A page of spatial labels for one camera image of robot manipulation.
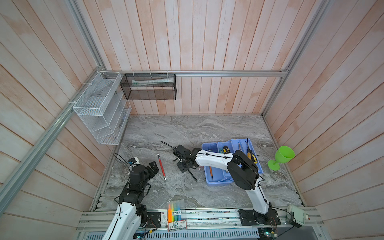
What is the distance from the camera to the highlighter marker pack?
2.35ft

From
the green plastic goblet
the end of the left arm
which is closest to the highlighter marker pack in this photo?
the end of the left arm

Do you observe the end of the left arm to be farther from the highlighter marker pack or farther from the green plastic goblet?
the green plastic goblet
